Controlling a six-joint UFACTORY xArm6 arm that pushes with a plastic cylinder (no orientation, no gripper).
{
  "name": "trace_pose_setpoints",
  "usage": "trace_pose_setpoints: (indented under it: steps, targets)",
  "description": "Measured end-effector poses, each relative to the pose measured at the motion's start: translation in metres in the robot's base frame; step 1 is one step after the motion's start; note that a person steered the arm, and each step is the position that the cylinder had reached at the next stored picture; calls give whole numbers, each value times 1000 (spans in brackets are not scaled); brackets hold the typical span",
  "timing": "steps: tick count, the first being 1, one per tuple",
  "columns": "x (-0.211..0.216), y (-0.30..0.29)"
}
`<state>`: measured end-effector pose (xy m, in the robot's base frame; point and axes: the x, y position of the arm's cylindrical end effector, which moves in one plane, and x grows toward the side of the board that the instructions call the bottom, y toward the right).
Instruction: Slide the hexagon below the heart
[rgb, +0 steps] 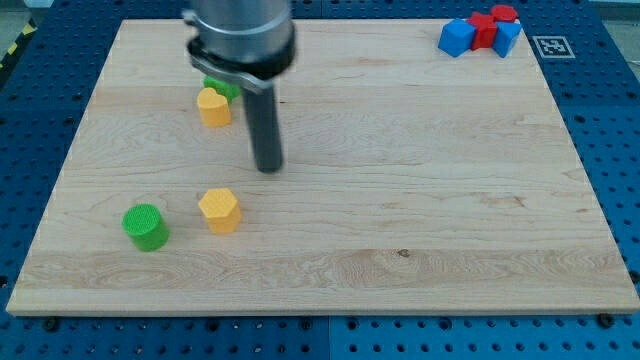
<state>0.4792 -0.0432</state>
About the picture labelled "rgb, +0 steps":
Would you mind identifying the blue triangle block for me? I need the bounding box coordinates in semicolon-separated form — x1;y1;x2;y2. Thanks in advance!
492;22;522;58

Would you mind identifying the yellow heart block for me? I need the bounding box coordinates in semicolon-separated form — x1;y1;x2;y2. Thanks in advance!
196;88;232;127

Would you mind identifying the wooden board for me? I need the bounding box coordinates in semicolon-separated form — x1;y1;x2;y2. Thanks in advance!
7;20;639;317

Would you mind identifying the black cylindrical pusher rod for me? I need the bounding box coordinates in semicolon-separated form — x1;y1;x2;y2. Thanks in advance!
241;87;283;173

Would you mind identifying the red cylinder block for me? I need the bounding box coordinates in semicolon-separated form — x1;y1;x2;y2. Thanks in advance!
490;4;519;23

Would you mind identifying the red star block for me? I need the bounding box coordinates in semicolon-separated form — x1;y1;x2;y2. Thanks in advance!
466;12;498;51

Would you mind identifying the yellow hexagon block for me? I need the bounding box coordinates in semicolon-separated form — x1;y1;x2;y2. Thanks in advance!
198;188;242;234

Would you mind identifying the green cylinder block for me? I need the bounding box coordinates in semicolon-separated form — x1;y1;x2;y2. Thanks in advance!
121;204;170;252

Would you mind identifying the white fiducial marker tag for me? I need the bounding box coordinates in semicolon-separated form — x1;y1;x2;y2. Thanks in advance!
533;35;575;59

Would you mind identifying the green block behind heart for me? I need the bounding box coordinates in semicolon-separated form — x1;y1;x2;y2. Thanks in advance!
203;76;241;104

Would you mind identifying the blue cube block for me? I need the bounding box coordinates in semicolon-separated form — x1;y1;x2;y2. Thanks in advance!
438;18;476;57

